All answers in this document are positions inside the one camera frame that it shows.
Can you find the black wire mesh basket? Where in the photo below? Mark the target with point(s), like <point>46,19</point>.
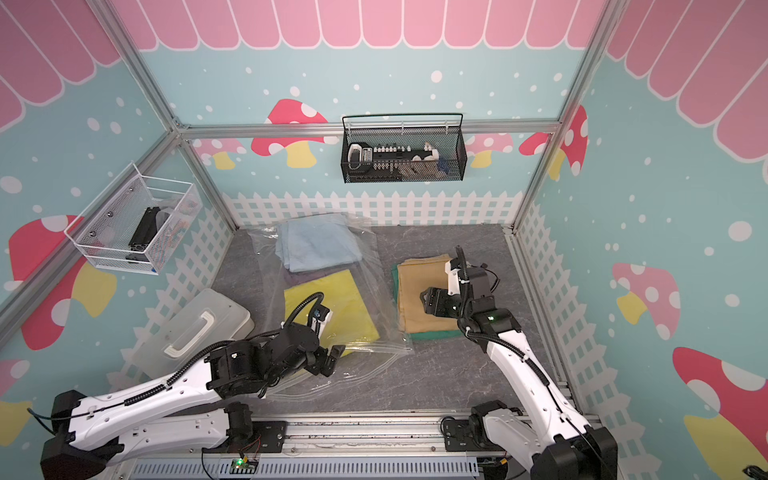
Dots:
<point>443,130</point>

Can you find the clear plastic vacuum bag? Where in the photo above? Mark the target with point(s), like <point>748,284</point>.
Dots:
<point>359,363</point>

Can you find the translucent plastic storage box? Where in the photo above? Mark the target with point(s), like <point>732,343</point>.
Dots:
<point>208,318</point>

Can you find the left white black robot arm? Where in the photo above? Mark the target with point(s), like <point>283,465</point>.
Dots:
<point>85,428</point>

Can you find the small green circuit board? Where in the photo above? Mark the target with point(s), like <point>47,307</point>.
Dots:
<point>244,466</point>

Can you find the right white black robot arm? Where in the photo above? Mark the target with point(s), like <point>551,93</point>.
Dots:
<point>549,438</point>

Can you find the yellow green folded garment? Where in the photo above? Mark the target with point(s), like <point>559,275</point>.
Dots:
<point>351,322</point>

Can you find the white wire mesh basket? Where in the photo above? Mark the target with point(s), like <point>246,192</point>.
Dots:
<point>102,231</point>

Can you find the green trousers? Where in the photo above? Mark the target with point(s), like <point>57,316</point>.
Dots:
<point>422,336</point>

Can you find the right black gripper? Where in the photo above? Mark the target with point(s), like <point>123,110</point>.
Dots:
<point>437,296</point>

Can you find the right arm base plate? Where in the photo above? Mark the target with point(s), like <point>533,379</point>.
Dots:
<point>465,435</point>

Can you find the white black items in basket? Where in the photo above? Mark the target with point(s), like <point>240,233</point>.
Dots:
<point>393,163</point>

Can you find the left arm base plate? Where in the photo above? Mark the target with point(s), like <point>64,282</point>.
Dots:
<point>253,437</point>

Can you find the black part in white basket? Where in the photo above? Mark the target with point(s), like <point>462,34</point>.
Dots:
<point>146,230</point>

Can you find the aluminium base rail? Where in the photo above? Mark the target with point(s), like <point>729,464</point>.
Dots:
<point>357,445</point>

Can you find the light blue folded garment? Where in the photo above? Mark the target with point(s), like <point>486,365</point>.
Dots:
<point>317,242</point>

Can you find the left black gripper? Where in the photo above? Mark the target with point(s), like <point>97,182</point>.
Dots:
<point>317,367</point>

